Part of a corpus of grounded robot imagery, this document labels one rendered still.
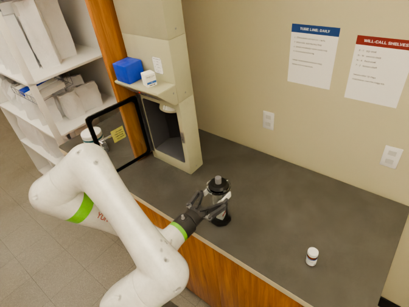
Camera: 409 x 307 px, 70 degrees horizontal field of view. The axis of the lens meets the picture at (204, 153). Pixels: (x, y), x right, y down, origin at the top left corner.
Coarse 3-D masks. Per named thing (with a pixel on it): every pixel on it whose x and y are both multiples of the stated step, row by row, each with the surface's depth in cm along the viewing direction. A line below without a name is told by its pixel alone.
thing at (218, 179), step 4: (216, 176) 128; (220, 176) 128; (212, 180) 131; (216, 180) 127; (220, 180) 128; (224, 180) 130; (208, 184) 131; (212, 184) 129; (216, 184) 129; (220, 184) 128; (224, 184) 128; (228, 184) 130; (212, 188) 127; (216, 188) 127; (220, 188) 127; (224, 188) 127
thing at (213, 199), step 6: (210, 180) 133; (228, 180) 132; (228, 186) 129; (216, 192) 126; (222, 192) 126; (210, 198) 132; (216, 198) 129; (222, 198) 129; (210, 204) 136; (228, 204) 134; (228, 210) 137; (216, 216) 136; (222, 216) 136; (228, 216) 139
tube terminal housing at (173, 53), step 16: (128, 48) 144; (144, 48) 136; (160, 48) 130; (176, 48) 129; (144, 64) 143; (176, 64) 132; (176, 80) 136; (144, 96) 158; (192, 96) 149; (192, 112) 153; (192, 128) 158; (192, 144) 163; (176, 160) 173; (192, 160) 168
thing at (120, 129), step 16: (96, 112) 148; (112, 112) 153; (128, 112) 160; (96, 128) 151; (112, 128) 157; (128, 128) 165; (112, 144) 161; (128, 144) 169; (144, 144) 177; (112, 160) 166; (128, 160) 174
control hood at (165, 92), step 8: (160, 80) 141; (136, 88) 138; (144, 88) 136; (152, 88) 135; (160, 88) 134; (168, 88) 134; (152, 96) 140; (160, 96) 131; (168, 96) 135; (176, 96) 139; (176, 104) 141
